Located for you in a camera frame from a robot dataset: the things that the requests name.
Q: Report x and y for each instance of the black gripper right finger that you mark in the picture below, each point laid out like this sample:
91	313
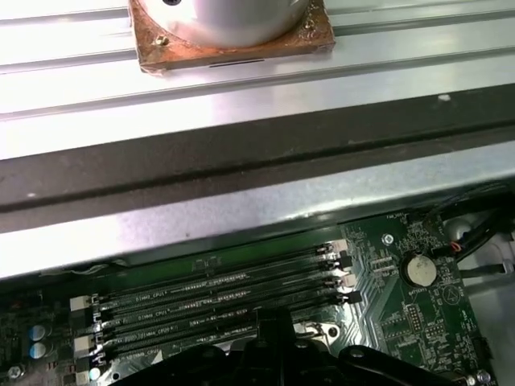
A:
314	370

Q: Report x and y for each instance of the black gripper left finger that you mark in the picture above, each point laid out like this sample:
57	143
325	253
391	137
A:
253	370

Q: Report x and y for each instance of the black RAM slot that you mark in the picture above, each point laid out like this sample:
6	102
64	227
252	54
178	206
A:
225	311
217	329
225	295
225	278

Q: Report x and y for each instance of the green motherboard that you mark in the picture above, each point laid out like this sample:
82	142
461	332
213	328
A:
442	321

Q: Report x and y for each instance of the round coin battery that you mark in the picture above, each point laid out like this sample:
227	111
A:
420	269

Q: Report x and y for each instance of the silver motherboard screw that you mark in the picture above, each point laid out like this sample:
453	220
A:
388	239
15	372

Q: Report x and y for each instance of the round silver capacitor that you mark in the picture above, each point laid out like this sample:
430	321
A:
38	331
38	350

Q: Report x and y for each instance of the brown square base plate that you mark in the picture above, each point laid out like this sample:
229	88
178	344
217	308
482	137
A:
181	56

